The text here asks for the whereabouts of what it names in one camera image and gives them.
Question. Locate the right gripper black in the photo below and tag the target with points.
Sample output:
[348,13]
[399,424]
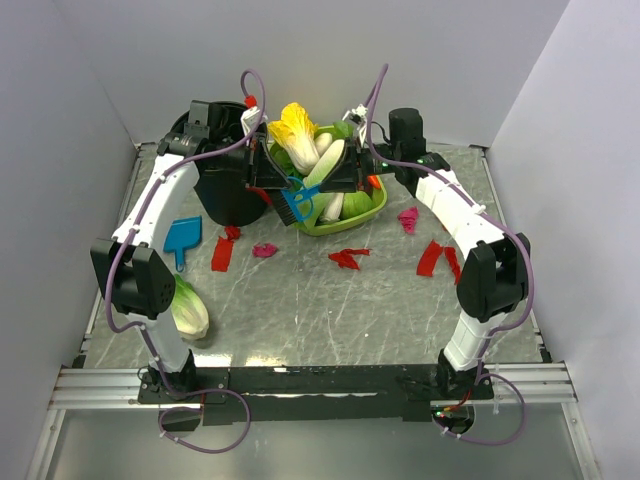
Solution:
[346,175]

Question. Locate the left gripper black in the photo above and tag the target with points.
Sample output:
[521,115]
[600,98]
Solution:
[259,167]

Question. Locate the blue hand brush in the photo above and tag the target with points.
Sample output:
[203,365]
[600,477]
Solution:
[295,204]

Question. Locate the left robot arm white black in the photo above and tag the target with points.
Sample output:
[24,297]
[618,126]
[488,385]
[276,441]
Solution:
[136,284]

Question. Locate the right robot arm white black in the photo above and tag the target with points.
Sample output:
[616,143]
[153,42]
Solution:
[496,275]

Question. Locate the long green romaine lettuce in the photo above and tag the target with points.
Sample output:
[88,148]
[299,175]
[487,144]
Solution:
[326,163]

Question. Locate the green plastic basket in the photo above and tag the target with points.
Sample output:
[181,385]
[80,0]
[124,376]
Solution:
[314,227]

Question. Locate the round green cabbage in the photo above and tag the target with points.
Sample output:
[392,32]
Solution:
[355,204]

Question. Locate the orange carrot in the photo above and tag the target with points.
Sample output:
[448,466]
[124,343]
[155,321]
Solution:
[373,180]

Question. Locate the black plastic bucket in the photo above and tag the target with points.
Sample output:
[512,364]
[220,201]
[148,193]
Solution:
[225,190]

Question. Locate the white leek stalk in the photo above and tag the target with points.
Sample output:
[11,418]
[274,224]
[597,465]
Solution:
[332,211]

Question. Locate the white radish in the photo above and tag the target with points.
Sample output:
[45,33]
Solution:
[322,142]

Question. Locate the green spinach leaves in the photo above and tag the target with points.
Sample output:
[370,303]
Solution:
[339,130]

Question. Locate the small red paper scrap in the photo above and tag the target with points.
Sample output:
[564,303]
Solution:
[232,233]

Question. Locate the yellow napa cabbage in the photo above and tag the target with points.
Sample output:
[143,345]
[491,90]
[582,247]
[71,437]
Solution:
[295,133]

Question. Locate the pink paper scrap centre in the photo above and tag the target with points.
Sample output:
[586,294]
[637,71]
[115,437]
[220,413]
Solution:
[265,250]

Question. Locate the pink paper scrap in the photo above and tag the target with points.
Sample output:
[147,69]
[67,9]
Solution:
[265,250]
[408,219]

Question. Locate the pink paper scrap right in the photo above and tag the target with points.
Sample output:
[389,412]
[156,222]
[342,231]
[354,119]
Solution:
[408,219]

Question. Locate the crumpled red paper scrap centre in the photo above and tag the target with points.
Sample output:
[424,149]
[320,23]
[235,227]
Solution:
[346,258]

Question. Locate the flat red paper scrap left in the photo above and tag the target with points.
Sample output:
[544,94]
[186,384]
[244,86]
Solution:
[222,255]

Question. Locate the blue dustpan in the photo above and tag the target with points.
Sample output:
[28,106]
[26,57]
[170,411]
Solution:
[184,234]

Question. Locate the wide red paper strip right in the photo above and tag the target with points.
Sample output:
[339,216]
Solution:
[429,259]

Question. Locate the narrow red paper strip right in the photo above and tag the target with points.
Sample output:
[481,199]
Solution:
[453,262]

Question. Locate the green cabbage on table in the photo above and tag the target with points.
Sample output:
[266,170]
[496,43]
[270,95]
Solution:
[189,311]

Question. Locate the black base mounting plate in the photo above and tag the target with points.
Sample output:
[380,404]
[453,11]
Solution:
[305,393]

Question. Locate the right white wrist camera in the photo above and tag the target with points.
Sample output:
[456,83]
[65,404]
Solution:
[356,118]

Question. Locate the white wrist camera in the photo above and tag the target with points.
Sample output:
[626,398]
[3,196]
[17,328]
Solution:
[356,118]
[251,119]

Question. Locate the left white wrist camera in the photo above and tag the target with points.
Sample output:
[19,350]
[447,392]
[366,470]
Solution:
[251,119]

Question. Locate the aluminium frame rail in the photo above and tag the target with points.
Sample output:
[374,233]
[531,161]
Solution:
[119,389]

